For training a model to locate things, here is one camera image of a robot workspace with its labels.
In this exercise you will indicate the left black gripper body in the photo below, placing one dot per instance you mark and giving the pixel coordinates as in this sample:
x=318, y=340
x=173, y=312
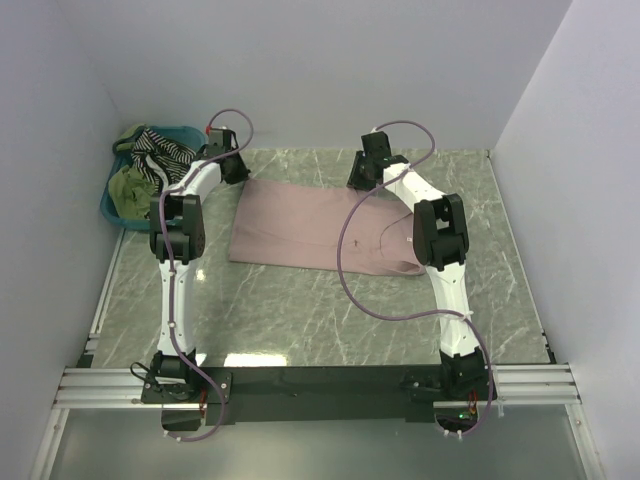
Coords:
x=239, y=169

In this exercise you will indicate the black base beam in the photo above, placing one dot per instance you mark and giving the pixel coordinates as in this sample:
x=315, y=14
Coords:
x=280, y=394

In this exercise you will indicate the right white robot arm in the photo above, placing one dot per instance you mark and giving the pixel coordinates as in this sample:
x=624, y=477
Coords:
x=440, y=242

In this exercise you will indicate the green tank top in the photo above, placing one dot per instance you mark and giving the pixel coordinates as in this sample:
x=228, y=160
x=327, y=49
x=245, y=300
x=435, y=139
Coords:
x=129, y=189

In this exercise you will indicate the pink tank top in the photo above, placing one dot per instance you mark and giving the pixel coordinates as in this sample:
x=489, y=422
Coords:
x=298, y=226

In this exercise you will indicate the aluminium rail frame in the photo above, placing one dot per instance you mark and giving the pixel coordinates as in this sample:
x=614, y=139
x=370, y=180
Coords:
x=260, y=315

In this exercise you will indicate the black white striped tank top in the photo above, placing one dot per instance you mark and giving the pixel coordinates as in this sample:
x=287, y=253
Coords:
x=161, y=161

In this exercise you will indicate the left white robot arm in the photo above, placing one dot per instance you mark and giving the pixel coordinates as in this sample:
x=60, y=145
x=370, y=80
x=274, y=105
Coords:
x=177, y=240

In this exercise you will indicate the teal plastic basket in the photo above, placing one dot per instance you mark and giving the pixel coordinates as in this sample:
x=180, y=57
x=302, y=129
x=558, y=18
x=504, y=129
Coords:
x=186, y=135

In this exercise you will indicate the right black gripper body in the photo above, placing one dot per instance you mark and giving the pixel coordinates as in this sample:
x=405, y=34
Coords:
x=359, y=175

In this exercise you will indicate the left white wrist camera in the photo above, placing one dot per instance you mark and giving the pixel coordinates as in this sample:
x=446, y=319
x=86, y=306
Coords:
x=215, y=135

